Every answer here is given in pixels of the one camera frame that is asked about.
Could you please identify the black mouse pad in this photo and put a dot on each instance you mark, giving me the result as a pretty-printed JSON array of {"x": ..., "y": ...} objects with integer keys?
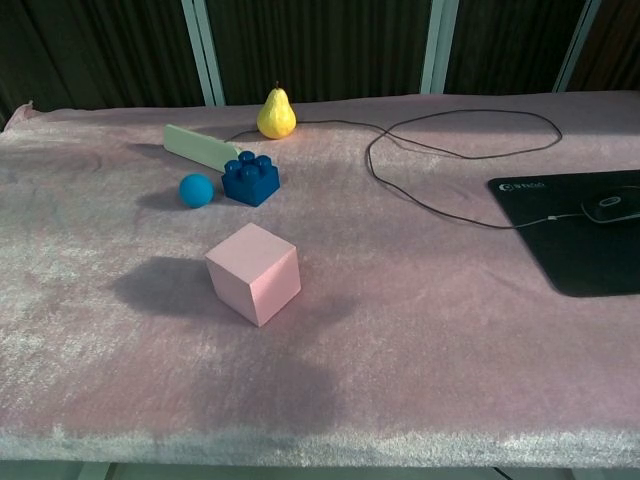
[{"x": 575, "y": 250}]

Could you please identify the pink cube block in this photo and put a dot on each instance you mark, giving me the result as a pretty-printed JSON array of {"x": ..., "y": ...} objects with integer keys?
[{"x": 255, "y": 272}]

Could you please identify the pink plush table cloth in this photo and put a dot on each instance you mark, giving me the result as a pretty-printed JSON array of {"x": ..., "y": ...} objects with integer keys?
[{"x": 320, "y": 325}]

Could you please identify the blue studded building brick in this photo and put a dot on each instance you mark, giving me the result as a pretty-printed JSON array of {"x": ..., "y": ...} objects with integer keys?
[{"x": 250, "y": 180}]

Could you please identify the yellow pear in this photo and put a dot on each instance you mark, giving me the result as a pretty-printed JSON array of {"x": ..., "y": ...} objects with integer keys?
[{"x": 276, "y": 115}]

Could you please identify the blue ball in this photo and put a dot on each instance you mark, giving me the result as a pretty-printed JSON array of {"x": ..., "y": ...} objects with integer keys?
[{"x": 196, "y": 190}]

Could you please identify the pale green flat block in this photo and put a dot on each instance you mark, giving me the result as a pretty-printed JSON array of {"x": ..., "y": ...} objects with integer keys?
[{"x": 195, "y": 146}]

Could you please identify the white window frame post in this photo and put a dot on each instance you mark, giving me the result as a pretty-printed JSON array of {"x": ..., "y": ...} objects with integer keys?
[
  {"x": 202, "y": 50},
  {"x": 436, "y": 45},
  {"x": 575, "y": 45}
]

